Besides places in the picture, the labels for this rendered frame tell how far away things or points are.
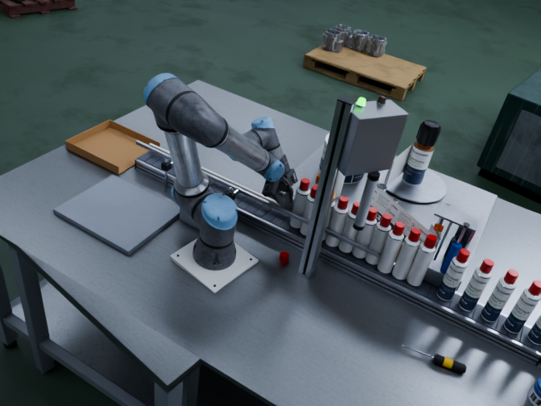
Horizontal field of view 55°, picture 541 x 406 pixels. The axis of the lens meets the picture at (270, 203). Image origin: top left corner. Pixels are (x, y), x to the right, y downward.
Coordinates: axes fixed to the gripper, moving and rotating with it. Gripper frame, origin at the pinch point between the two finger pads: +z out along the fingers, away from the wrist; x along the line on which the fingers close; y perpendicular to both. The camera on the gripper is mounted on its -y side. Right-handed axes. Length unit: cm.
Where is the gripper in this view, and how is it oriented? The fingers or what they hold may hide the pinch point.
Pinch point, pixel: (287, 210)
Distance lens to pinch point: 193.5
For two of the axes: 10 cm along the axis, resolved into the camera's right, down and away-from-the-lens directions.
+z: 3.1, 8.8, 3.5
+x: -8.0, 0.5, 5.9
